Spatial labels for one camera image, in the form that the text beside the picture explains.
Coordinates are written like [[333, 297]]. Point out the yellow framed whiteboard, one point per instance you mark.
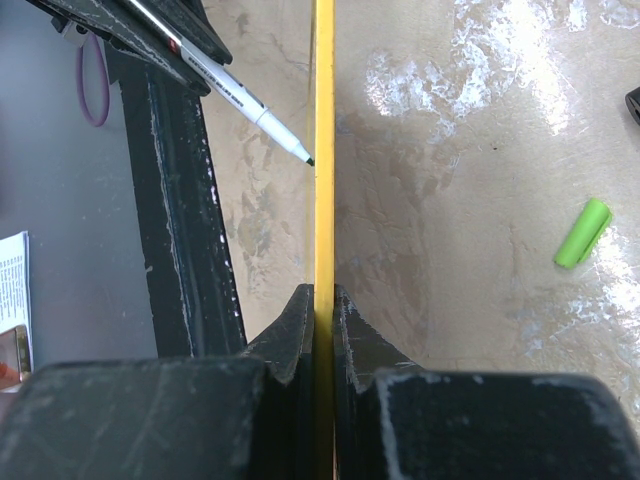
[[321, 121]]

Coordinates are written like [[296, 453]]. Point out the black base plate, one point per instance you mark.
[[193, 296]]

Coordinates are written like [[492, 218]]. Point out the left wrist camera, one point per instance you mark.
[[75, 34]]

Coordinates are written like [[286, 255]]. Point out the black microphone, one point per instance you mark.
[[632, 101]]

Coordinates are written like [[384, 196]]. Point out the printed paper sheet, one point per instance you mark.
[[16, 299]]

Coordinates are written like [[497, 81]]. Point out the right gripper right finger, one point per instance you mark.
[[397, 420]]

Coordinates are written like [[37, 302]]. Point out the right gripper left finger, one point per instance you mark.
[[246, 416]]

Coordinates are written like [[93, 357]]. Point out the green whiteboard marker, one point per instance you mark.
[[224, 83]]

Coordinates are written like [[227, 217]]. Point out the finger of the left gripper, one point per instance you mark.
[[177, 21], [135, 29]]

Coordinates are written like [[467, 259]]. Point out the green marker cap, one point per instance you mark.
[[586, 231]]

